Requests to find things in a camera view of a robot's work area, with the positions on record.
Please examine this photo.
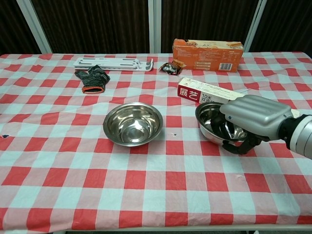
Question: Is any dark brown snack packet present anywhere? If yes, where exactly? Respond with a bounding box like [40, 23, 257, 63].
[159, 59, 186, 76]

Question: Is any white folding stand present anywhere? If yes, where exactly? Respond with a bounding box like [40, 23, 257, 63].
[73, 57, 155, 73]

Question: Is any red white checkered tablecloth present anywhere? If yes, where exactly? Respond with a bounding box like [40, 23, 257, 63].
[0, 51, 312, 231]

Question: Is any black knit glove orange cuff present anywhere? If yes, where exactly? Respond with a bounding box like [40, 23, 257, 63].
[74, 64, 111, 95]

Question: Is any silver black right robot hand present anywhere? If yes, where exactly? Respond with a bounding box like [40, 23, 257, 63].
[211, 94, 294, 155]

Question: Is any white baking paper box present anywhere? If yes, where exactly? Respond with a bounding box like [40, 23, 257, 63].
[177, 77, 301, 119]

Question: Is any grey partition frame post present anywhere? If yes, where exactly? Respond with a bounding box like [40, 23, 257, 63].
[243, 0, 268, 53]
[148, 0, 163, 54]
[16, 0, 53, 55]

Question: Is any orange biscuit box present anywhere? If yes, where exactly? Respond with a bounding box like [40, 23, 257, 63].
[172, 38, 244, 73]

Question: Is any dark brown partition panel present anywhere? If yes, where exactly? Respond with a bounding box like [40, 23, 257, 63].
[31, 0, 150, 54]
[160, 0, 260, 53]
[250, 0, 312, 53]
[0, 0, 42, 56]

